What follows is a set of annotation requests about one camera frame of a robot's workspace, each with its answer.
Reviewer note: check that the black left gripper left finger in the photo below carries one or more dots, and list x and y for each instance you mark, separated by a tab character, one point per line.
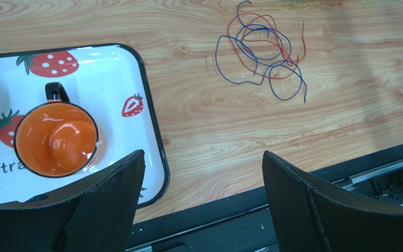
94	213

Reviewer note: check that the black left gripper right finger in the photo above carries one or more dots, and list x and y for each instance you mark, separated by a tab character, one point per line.
311	214

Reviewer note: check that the orange transparent cup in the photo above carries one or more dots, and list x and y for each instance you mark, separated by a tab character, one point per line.
59	138

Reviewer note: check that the white strawberry print tray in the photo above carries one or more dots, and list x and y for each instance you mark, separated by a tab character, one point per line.
108	81

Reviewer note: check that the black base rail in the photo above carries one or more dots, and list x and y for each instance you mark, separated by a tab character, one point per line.
241	222

